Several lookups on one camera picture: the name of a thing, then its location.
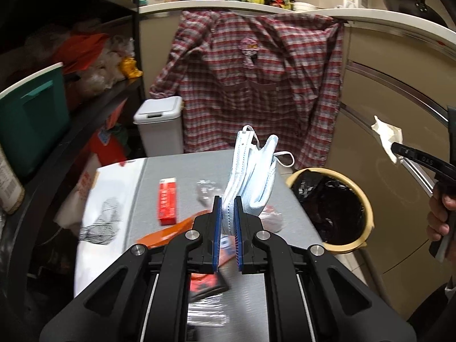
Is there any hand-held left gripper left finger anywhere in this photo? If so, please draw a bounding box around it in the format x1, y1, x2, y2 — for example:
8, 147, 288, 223
39, 195, 223, 342

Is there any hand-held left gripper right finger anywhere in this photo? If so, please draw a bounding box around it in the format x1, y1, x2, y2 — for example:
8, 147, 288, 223
233, 197, 417, 342

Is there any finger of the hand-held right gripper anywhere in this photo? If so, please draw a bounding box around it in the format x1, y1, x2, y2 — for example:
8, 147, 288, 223
391, 142, 456, 186

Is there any red and clear plastic scrap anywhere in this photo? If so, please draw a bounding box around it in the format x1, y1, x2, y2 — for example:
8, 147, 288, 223
260, 204, 285, 233

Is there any clear plastic wrapper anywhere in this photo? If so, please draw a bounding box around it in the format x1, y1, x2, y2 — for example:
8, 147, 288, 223
195, 180, 224, 208
187, 297, 229, 328

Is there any cream paper napkin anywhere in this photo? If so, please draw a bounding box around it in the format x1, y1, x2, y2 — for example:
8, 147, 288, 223
370, 115, 405, 166

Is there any small red box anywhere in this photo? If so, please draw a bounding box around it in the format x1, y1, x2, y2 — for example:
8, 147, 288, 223
158, 179, 179, 226

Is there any light blue face mask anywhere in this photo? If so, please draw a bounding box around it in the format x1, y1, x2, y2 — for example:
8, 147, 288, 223
221, 125, 296, 236

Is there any black plastic bin liner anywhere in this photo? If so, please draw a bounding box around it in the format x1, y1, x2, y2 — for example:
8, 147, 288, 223
290, 173, 367, 246

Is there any grey bucket with yellow rim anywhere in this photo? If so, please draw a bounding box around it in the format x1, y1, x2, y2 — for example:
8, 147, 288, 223
285, 167, 375, 256

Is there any person's right hand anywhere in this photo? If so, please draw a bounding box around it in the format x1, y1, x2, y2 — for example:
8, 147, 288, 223
427, 187, 456, 243

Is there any grey tablecloth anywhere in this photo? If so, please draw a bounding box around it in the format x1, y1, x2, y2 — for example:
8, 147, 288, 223
123, 149, 369, 342

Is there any beige kitchen cabinet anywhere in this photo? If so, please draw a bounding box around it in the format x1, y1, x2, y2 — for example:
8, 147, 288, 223
140, 9, 456, 328

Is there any white lidded bin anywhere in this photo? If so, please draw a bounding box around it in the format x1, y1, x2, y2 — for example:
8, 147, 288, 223
133, 96, 184, 157

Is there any white printed sack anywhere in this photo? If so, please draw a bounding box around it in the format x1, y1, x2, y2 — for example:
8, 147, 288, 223
73, 157, 146, 298

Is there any red plaid shirt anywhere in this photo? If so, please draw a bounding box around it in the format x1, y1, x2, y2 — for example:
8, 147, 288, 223
150, 10, 345, 166

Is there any green bag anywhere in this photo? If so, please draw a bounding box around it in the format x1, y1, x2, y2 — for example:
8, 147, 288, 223
112, 123, 129, 146

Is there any orange printed sack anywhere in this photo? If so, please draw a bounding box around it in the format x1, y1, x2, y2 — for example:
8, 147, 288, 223
87, 100, 129, 166

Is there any white kitchen countertop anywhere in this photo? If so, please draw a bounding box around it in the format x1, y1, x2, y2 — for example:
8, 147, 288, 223
138, 0, 456, 47

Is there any yellow plastic bag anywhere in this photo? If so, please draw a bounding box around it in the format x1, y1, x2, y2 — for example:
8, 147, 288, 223
119, 56, 144, 79

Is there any translucent bag of white items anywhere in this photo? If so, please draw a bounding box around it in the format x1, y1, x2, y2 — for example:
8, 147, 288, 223
76, 34, 138, 97

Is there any teal storage box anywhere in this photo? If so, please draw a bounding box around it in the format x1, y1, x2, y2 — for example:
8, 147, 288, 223
0, 62, 71, 179

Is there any dark jar with paper label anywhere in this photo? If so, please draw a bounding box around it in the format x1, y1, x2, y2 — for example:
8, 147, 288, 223
0, 146, 26, 215

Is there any large orange plastic bag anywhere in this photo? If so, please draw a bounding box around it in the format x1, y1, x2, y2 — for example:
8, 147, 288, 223
53, 32, 109, 74

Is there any metal drawer handle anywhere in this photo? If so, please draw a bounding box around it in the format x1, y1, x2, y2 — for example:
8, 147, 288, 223
340, 101, 437, 200
347, 60, 456, 122

